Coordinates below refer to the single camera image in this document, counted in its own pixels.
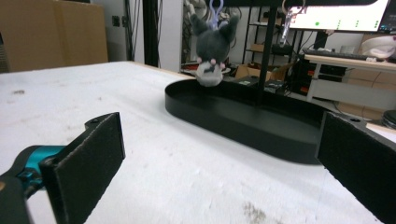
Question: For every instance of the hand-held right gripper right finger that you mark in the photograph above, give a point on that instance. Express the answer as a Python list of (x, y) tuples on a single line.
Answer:
[(358, 161)]

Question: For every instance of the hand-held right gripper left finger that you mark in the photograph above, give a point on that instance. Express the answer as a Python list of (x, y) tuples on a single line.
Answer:
[(87, 168)]

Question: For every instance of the black rack with tray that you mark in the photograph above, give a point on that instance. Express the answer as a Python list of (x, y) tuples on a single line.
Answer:
[(249, 124)]

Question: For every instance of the dark grey plush toy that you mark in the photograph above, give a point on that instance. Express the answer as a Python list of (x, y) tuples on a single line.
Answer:
[(213, 43)]

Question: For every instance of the standing desk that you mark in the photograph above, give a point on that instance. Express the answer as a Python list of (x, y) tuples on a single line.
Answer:
[(351, 87)]

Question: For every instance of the black computer case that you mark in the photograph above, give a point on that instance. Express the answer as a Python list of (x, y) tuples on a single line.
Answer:
[(300, 76)]

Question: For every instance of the black keyboard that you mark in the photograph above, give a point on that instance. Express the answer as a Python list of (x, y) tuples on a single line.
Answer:
[(336, 54)]

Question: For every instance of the black electronic device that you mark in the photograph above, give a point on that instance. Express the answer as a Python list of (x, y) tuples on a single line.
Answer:
[(274, 86), (246, 81)]

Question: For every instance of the white rounded object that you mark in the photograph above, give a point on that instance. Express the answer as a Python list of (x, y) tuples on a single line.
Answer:
[(379, 46)]

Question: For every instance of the large cardboard box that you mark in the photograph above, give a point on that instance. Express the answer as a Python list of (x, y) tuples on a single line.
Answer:
[(53, 34)]

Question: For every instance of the low cardboard box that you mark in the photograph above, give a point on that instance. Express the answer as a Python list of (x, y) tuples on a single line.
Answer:
[(249, 71)]

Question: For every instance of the dark computer monitor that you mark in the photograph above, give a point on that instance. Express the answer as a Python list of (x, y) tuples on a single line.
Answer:
[(391, 18)]

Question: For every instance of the bright computer monitor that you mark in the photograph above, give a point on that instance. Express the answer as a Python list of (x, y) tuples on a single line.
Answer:
[(339, 15)]

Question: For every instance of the black metal column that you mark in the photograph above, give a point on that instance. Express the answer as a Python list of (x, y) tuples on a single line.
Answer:
[(151, 31)]

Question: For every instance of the black metal shelf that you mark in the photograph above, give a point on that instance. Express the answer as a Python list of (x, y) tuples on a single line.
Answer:
[(253, 34)]

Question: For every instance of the wall socket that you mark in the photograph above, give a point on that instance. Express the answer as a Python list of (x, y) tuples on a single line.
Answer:
[(115, 20)]

